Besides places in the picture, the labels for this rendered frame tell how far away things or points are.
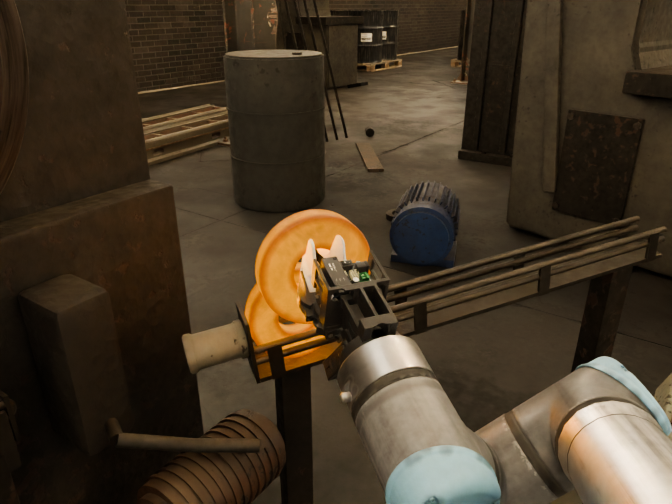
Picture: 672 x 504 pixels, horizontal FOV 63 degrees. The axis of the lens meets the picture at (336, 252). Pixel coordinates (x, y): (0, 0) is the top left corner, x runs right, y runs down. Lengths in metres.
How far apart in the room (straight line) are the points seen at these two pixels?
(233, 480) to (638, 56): 2.39
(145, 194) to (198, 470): 0.42
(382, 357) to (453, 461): 0.11
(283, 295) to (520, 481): 0.35
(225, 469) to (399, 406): 0.44
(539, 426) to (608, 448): 0.11
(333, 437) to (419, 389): 1.18
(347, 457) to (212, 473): 0.80
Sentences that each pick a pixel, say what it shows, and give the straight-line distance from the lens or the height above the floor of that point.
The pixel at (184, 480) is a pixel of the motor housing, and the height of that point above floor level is 0.53.
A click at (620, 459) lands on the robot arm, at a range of 0.47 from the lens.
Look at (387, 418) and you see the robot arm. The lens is 0.50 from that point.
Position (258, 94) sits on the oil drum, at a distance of 3.17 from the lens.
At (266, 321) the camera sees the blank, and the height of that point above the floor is 0.71.
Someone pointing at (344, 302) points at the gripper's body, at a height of 0.86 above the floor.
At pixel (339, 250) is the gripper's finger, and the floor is 0.87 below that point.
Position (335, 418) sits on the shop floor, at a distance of 1.74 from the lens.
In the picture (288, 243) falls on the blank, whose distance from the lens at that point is 0.69.
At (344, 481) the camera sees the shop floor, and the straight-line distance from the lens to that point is 1.57.
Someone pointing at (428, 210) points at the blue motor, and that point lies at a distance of 2.45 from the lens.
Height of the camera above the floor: 1.14
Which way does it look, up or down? 24 degrees down
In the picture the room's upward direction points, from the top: straight up
